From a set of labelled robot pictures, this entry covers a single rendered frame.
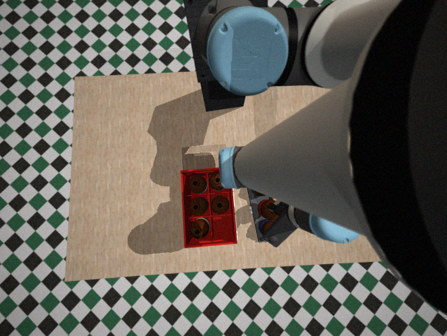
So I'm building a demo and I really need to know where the brown bottle with red label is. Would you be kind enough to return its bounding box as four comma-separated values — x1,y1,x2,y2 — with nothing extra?
258,200,278,221

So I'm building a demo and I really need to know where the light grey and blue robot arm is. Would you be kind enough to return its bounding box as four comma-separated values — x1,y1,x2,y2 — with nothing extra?
197,0,447,315

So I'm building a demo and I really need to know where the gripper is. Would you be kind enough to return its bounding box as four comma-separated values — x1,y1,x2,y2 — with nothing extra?
268,200,292,223

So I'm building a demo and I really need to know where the brown bottle with blue label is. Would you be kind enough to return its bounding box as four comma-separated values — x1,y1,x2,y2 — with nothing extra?
259,219,273,235

